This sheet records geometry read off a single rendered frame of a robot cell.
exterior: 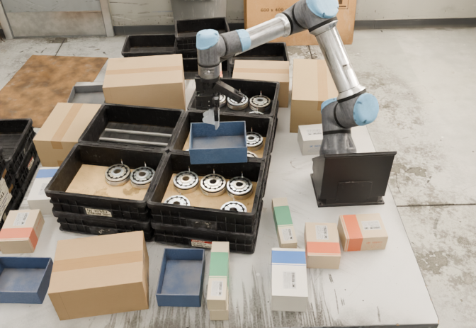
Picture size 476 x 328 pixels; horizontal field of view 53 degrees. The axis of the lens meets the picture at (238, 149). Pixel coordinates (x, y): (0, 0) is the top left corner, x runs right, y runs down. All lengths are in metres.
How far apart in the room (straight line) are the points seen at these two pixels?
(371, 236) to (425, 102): 2.38
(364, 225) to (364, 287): 0.24
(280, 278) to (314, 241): 0.22
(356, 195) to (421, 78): 2.51
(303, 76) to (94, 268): 1.41
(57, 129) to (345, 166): 1.30
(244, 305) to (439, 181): 1.98
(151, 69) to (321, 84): 0.89
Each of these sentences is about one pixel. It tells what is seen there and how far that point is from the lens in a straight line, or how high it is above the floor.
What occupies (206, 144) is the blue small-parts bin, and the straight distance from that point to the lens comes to 1.77.
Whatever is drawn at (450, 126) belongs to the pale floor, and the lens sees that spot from 3.94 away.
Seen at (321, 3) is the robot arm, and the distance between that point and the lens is 1.86.
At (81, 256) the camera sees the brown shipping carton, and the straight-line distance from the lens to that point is 1.77.
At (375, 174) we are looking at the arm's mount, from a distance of 2.01.
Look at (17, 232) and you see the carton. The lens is 2.06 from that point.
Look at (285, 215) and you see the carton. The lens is 1.94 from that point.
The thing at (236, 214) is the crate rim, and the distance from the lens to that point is 1.71.
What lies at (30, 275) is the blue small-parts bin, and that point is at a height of 0.70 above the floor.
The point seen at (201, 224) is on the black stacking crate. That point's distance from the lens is 1.80.
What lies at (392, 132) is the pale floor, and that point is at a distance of 3.73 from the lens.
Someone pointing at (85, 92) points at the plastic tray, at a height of 0.71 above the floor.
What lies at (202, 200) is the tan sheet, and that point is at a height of 0.83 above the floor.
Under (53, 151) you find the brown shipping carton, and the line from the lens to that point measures 2.34.
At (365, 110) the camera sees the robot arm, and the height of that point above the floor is 1.14.
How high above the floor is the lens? 2.18
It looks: 40 degrees down
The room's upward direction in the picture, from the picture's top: 1 degrees counter-clockwise
